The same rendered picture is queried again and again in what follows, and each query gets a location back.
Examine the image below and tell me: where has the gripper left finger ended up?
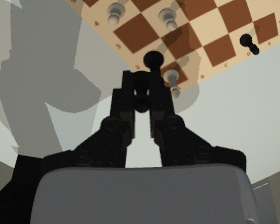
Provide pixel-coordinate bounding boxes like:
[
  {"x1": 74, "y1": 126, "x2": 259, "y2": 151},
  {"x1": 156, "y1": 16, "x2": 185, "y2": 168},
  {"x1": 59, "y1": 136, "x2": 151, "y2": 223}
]
[{"x1": 40, "y1": 70, "x2": 135, "y2": 179}]

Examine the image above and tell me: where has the chessboard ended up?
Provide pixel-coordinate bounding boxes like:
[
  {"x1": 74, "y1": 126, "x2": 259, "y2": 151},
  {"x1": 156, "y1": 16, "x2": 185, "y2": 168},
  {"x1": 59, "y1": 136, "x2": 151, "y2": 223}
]
[{"x1": 65, "y1": 0, "x2": 280, "y2": 92}]

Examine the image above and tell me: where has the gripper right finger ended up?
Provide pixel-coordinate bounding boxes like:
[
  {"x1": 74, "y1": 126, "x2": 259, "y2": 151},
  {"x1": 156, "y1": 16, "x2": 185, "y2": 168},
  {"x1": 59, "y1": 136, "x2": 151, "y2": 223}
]
[{"x1": 149, "y1": 70, "x2": 246, "y2": 172}]

